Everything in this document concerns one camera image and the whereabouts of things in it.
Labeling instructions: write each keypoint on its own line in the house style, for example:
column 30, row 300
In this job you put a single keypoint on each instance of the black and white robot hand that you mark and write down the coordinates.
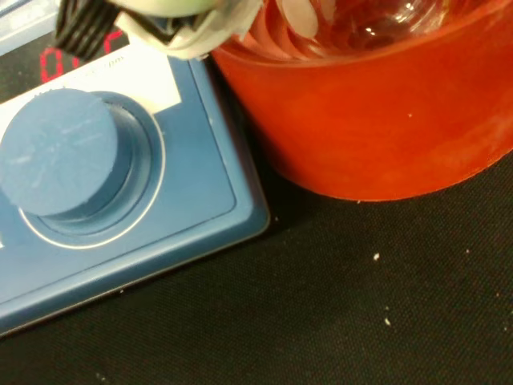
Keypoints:
column 200, row 28

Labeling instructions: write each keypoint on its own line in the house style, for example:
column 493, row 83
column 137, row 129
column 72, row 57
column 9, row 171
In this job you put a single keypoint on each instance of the heater with blue base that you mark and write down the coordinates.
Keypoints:
column 192, row 168

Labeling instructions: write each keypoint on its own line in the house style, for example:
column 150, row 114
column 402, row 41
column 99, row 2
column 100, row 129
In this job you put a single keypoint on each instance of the black bench cloth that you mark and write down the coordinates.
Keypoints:
column 320, row 301

